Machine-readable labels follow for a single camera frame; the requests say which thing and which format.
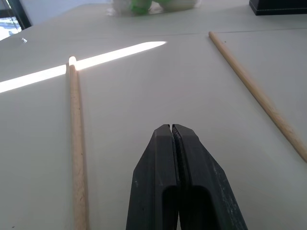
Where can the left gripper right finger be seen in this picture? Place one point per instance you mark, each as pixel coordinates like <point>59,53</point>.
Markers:
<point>206,187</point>

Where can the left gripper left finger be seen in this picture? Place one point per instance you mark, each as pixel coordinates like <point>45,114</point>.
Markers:
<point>148,182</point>

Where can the light wooden chopstick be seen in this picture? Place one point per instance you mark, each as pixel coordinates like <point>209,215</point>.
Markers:
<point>77,143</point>
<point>254,88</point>
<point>72,60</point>

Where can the potted plant in plastic wrap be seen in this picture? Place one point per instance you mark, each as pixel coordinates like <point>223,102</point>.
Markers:
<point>112,10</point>

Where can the potted green artificial plant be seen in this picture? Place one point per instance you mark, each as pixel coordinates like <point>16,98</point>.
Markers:
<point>138,6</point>

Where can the black tissue box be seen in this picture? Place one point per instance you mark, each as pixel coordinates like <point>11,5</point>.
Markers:
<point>278,7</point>

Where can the dark window frame post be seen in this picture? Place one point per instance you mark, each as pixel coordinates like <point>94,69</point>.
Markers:
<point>20,13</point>

